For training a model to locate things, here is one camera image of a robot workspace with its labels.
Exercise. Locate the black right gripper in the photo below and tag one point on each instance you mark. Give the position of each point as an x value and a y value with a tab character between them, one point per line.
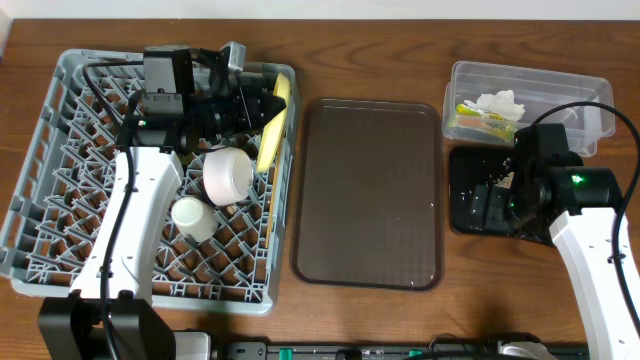
493	208

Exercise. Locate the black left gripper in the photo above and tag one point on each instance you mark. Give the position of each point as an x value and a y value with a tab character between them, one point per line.
254	110

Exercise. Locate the yellow plate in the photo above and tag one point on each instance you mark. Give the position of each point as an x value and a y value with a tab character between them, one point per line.
273	131

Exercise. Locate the pink bowl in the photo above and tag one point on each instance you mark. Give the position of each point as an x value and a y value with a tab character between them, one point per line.
227	176

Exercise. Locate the green snack wrapper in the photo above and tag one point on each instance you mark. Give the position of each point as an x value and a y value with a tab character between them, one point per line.
483	121

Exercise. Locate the wooden chopstick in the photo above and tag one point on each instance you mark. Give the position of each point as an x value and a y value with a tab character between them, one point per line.
271	206

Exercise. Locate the white plastic cup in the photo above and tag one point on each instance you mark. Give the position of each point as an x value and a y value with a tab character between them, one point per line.
194	218

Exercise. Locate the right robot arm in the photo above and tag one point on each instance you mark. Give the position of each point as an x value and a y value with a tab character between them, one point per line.
554	199

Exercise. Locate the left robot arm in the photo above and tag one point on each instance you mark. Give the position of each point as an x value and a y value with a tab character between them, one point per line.
192	139

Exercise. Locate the grey dishwasher rack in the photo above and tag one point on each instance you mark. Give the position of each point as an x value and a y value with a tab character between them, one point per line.
67	176

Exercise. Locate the black plastic tray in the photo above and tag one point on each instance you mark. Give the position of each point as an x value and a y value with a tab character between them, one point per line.
470	166

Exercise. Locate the crumpled white tissue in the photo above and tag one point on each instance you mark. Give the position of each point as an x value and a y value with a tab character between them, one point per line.
501	104

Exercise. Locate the clear plastic bin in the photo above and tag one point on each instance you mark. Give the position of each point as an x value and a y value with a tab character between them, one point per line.
539	91

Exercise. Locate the brown serving tray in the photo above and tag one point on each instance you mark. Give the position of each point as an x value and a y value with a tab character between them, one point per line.
370	210

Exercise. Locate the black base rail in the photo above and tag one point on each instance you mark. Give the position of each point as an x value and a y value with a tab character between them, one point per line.
264	351

